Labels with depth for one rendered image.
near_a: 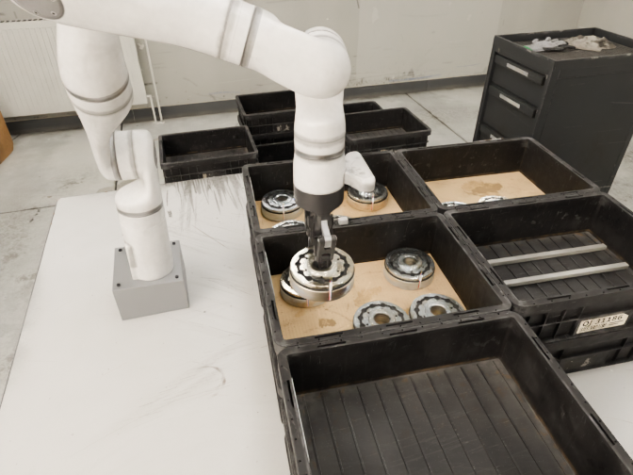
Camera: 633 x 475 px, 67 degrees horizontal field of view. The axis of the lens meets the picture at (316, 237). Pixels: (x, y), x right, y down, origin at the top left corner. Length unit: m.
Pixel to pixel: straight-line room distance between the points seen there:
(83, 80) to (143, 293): 0.52
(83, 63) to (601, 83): 2.22
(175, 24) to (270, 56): 0.11
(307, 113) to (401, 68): 3.80
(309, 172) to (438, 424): 0.43
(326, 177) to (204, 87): 3.39
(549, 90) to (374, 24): 2.13
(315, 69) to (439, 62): 4.02
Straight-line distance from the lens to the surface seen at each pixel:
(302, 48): 0.58
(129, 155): 0.95
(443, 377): 0.86
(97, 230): 1.49
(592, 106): 2.60
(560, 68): 2.38
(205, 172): 2.05
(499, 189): 1.38
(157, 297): 1.13
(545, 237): 1.23
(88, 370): 1.10
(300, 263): 0.76
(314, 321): 0.91
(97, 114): 0.81
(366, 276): 1.01
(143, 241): 1.05
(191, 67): 3.97
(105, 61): 0.75
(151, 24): 0.60
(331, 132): 0.63
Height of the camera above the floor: 1.49
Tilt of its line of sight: 36 degrees down
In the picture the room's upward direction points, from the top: straight up
